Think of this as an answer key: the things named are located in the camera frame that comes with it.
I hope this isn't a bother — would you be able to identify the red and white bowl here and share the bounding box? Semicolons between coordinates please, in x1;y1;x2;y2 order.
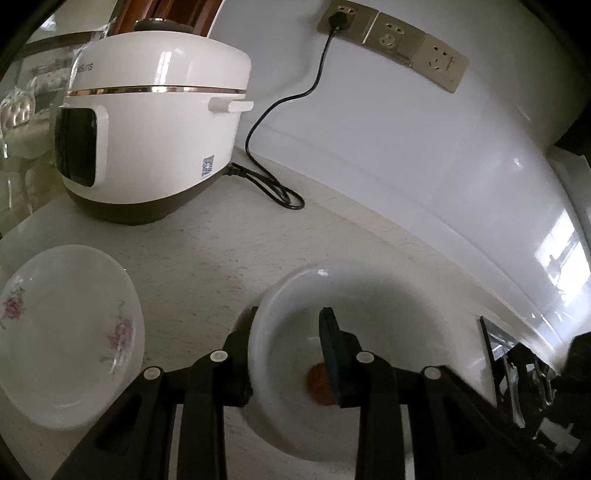
242;260;449;463

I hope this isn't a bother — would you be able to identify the white floral plate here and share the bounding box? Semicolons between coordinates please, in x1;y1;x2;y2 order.
1;245;145;430

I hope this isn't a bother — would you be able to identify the metal sink fixture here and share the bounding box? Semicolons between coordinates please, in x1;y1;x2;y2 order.
479;317;590;461

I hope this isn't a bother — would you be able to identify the white rice cooker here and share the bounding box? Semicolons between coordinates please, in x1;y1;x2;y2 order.
55;18;252;225

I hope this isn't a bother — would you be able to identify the beige wall socket strip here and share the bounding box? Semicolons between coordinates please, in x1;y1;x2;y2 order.
318;1;469;93

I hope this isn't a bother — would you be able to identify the black power cable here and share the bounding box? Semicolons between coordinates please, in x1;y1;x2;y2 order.
225;13;350;211

